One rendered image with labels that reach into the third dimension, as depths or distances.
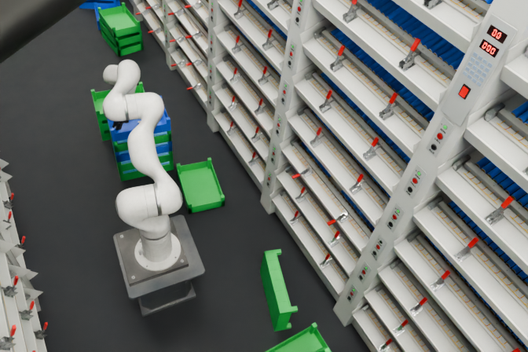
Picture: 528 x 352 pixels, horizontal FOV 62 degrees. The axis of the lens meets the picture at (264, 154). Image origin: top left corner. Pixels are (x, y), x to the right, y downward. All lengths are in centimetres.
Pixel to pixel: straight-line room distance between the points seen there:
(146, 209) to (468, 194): 104
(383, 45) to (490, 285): 75
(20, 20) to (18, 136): 280
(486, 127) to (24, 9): 113
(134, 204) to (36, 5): 143
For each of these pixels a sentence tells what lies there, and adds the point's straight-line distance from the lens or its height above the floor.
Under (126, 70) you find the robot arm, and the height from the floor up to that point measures 91.
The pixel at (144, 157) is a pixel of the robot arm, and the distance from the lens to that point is 168.
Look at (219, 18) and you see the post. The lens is 236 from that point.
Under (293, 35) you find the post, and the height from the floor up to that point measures 110.
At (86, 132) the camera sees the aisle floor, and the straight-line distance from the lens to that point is 293.
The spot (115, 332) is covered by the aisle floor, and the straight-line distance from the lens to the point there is 218.
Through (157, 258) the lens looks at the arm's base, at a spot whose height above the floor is 35.
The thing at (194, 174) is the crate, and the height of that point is 0.
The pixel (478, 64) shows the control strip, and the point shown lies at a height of 145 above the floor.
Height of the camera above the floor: 200
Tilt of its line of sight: 47 degrees down
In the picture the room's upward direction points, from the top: 9 degrees clockwise
